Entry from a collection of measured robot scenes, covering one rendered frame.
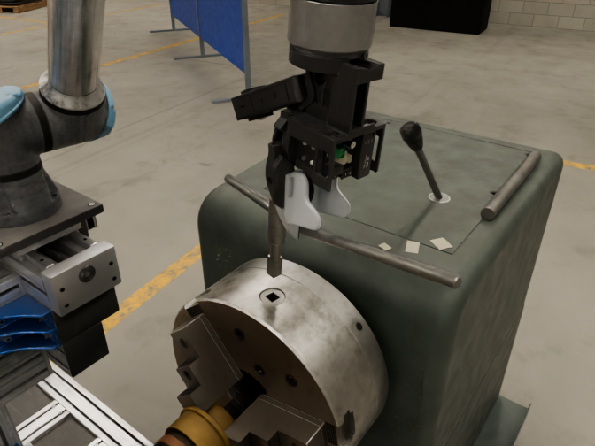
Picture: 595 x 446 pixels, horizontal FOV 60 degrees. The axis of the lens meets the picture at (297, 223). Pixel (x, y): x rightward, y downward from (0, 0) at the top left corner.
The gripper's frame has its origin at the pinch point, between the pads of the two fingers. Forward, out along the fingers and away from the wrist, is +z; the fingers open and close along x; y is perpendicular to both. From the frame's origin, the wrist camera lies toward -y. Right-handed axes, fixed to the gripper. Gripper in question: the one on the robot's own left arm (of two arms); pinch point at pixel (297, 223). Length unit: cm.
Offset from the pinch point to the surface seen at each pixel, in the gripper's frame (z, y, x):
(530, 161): 8, 2, 57
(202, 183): 156, -245, 145
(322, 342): 15.9, 5.0, 1.3
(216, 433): 25.7, 1.5, -12.5
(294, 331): 14.4, 2.4, -1.3
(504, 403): 81, 12, 72
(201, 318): 18.5, -10.2, -6.7
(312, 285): 13.6, -2.0, 5.8
